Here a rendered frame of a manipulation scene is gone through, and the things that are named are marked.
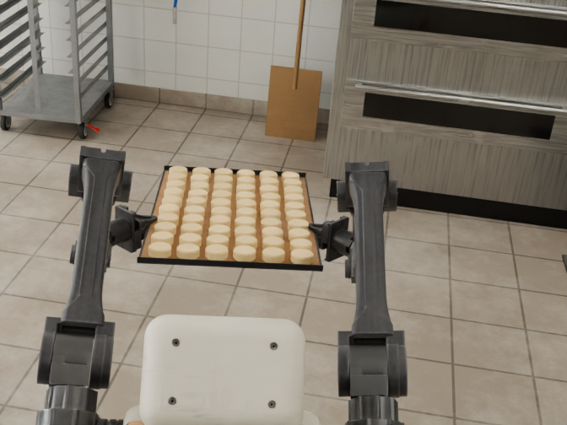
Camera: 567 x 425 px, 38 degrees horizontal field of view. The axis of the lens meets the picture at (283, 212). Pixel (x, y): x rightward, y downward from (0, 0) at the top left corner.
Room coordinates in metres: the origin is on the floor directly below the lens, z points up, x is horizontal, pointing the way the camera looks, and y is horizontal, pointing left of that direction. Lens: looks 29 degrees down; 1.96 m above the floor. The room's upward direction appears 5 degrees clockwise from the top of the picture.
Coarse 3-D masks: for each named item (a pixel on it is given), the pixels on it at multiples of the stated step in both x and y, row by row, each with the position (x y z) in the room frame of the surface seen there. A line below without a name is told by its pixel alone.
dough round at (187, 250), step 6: (180, 246) 1.54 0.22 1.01; (186, 246) 1.54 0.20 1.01; (192, 246) 1.55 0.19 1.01; (180, 252) 1.52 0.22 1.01; (186, 252) 1.52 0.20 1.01; (192, 252) 1.52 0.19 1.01; (198, 252) 1.53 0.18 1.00; (180, 258) 1.52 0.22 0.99; (186, 258) 1.51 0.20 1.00; (192, 258) 1.52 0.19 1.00
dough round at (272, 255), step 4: (268, 248) 1.57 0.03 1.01; (272, 248) 1.57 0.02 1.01; (276, 248) 1.57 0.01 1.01; (264, 252) 1.54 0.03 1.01; (268, 252) 1.54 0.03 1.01; (272, 252) 1.55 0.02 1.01; (276, 252) 1.55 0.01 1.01; (280, 252) 1.55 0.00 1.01; (284, 252) 1.56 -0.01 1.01; (264, 256) 1.54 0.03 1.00; (268, 256) 1.53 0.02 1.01; (272, 256) 1.53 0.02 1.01; (276, 256) 1.53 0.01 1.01; (280, 256) 1.53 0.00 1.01; (264, 260) 1.53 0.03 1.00; (268, 260) 1.53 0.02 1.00; (272, 260) 1.53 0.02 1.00; (276, 260) 1.53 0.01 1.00; (280, 260) 1.53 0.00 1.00
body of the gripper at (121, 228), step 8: (120, 208) 1.67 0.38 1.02; (120, 216) 1.67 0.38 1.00; (128, 216) 1.65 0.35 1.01; (112, 224) 1.62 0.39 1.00; (120, 224) 1.63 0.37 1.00; (128, 224) 1.64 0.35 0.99; (112, 232) 1.61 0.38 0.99; (120, 232) 1.62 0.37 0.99; (128, 232) 1.63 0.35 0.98; (112, 240) 1.61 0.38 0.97; (120, 240) 1.62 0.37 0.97; (128, 240) 1.64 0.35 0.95; (128, 248) 1.64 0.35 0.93
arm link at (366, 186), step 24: (360, 168) 1.28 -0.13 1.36; (384, 168) 1.28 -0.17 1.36; (360, 192) 1.24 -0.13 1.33; (384, 192) 1.26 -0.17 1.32; (360, 216) 1.20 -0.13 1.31; (360, 240) 1.15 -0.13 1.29; (360, 264) 1.11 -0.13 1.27; (384, 264) 1.12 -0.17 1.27; (360, 288) 1.08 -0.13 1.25; (384, 288) 1.08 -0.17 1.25; (360, 312) 1.04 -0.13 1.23; (384, 312) 1.04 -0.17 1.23; (360, 336) 1.01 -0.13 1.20; (384, 336) 1.01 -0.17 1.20
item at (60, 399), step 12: (48, 396) 0.87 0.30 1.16; (60, 396) 0.86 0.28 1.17; (72, 396) 0.86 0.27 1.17; (84, 396) 0.87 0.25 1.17; (96, 396) 0.89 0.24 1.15; (48, 408) 0.85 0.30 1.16; (60, 408) 0.84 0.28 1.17; (72, 408) 0.85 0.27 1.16; (84, 408) 0.86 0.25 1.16; (36, 420) 0.84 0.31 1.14; (48, 420) 0.83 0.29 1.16; (60, 420) 0.83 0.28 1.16; (72, 420) 0.83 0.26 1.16; (84, 420) 0.84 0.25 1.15; (96, 420) 0.86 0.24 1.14
